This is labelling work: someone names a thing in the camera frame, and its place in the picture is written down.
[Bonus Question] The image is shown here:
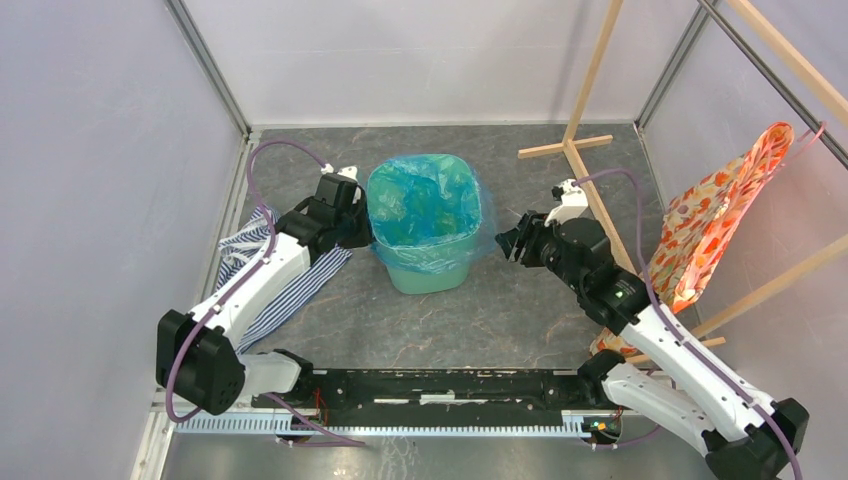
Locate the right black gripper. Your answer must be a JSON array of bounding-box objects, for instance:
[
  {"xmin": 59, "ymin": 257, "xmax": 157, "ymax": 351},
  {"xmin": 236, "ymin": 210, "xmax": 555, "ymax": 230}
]
[{"xmin": 494, "ymin": 209, "xmax": 586, "ymax": 294}]

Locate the green plastic trash bin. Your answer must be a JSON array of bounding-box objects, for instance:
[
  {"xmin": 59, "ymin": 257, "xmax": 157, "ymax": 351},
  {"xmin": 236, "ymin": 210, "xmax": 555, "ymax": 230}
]
[{"xmin": 370, "ymin": 155, "xmax": 482, "ymax": 296}]

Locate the blue plastic trash bag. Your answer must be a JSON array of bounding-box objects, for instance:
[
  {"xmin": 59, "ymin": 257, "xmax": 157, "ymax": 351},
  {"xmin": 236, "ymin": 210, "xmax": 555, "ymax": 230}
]
[{"xmin": 366, "ymin": 153, "xmax": 498, "ymax": 274}]

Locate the blue white striped cloth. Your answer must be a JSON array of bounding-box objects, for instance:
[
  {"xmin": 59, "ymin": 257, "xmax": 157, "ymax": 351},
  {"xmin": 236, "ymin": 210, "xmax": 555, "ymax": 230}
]
[{"xmin": 215, "ymin": 207, "xmax": 352, "ymax": 354}]

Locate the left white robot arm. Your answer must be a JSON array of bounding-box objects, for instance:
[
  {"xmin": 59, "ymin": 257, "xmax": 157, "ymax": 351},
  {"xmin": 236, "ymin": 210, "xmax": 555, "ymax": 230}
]
[{"xmin": 155, "ymin": 167, "xmax": 373, "ymax": 423}]

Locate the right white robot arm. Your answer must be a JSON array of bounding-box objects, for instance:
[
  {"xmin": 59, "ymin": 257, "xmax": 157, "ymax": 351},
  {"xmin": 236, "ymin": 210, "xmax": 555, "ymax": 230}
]
[{"xmin": 495, "ymin": 211, "xmax": 809, "ymax": 479}]

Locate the orange floral patterned cloth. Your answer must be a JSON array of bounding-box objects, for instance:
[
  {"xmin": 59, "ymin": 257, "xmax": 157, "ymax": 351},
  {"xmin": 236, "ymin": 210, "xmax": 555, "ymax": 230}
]
[{"xmin": 589, "ymin": 121, "xmax": 796, "ymax": 359}]

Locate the wooden drying rack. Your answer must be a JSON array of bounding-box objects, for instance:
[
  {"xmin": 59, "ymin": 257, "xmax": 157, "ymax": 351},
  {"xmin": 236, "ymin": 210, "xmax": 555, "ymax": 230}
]
[{"xmin": 517, "ymin": 1, "xmax": 847, "ymax": 338}]

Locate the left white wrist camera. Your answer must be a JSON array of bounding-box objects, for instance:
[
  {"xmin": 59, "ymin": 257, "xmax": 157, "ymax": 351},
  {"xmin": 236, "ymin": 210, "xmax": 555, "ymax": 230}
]
[{"xmin": 321, "ymin": 164, "xmax": 359, "ymax": 184}]

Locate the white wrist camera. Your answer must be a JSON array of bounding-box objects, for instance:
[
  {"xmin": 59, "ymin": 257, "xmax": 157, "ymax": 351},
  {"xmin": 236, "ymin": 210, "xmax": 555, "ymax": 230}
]
[
  {"xmin": 321, "ymin": 164, "xmax": 359, "ymax": 184},
  {"xmin": 544, "ymin": 179, "xmax": 589, "ymax": 227}
]

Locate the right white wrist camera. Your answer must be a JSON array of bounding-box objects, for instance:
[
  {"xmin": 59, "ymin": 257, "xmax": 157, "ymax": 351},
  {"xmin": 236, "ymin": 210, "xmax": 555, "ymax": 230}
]
[{"xmin": 544, "ymin": 179, "xmax": 589, "ymax": 227}]

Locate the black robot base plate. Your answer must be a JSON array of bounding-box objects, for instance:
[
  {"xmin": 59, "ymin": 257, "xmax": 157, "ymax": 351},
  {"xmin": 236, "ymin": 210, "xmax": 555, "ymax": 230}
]
[{"xmin": 281, "ymin": 369, "xmax": 618, "ymax": 428}]

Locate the metal slotted rail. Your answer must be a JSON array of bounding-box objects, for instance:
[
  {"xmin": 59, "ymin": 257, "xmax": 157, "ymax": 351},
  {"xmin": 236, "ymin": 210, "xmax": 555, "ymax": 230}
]
[{"xmin": 175, "ymin": 410, "xmax": 590, "ymax": 440}]

